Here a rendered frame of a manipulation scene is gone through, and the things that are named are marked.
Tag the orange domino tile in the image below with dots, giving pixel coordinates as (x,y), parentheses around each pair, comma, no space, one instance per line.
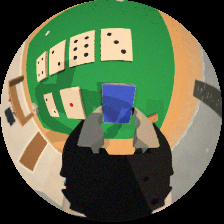
(153,117)

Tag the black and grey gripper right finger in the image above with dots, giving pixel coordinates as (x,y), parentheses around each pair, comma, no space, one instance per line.
(148,137)

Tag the green felt playing mat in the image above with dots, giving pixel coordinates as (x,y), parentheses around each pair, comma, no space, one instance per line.
(152,69)

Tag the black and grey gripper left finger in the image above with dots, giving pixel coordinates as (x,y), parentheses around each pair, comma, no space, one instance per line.
(85,139)

